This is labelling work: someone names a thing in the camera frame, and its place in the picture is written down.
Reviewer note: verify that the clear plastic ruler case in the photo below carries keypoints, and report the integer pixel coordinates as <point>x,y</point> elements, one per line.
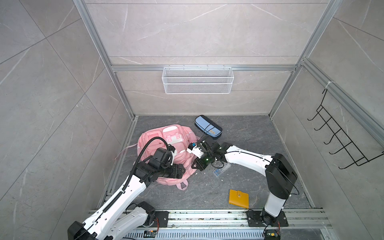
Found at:
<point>218,171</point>

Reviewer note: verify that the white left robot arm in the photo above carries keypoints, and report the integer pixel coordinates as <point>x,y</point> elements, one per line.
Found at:
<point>110,222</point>

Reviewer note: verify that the white wire mesh basket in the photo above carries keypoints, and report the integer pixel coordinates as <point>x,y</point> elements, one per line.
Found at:
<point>197,80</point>

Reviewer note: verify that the light blue pencil case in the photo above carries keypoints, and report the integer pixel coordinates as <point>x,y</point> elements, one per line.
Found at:
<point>208,127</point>

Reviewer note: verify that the black wire hook rack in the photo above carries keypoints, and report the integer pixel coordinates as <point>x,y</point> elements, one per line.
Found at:
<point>340,135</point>

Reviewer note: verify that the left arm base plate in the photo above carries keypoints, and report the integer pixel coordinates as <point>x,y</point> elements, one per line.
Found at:
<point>158,218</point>

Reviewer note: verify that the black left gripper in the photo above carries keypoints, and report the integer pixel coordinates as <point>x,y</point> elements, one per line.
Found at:
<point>177,171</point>

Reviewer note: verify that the aluminium mounting rail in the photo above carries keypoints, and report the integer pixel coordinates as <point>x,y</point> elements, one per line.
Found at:
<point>297,218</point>

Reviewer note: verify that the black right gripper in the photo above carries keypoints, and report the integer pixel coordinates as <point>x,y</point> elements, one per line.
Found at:
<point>199,165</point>

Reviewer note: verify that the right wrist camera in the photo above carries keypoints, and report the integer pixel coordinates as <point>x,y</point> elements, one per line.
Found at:
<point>194,149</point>

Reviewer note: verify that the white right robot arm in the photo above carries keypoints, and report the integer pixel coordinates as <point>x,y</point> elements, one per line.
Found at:
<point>280,175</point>

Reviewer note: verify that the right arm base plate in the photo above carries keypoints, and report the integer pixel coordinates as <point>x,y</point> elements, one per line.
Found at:
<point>263,219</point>

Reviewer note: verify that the yellow leather wallet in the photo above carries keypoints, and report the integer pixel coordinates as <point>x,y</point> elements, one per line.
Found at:
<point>238,198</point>

